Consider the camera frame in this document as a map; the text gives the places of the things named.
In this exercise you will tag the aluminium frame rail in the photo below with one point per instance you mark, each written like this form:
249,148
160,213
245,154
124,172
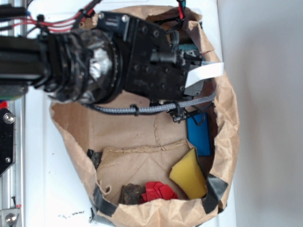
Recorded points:
13,87

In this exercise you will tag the light blue cloth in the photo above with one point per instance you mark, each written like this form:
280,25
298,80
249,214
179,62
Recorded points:
187,47

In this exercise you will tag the yellow sponge wedge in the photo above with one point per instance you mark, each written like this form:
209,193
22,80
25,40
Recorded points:
187,174

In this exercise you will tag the blue rectangular block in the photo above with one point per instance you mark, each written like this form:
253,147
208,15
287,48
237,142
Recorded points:
198,134

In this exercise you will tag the brown paper bag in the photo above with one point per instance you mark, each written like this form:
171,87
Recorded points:
109,152

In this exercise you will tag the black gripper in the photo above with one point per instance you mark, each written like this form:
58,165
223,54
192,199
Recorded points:
144,61

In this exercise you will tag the red crumpled plastic piece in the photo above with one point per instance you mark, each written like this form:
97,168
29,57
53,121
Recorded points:
157,190

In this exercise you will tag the dark brown block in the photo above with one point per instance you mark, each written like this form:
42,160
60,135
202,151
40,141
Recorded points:
131,194

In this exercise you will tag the silver corner bracket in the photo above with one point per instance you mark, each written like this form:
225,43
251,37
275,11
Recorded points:
10,218

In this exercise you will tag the black metal bracket plate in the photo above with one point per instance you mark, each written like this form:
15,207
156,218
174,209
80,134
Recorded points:
7,140

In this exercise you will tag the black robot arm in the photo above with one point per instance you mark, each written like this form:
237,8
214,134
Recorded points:
93,66

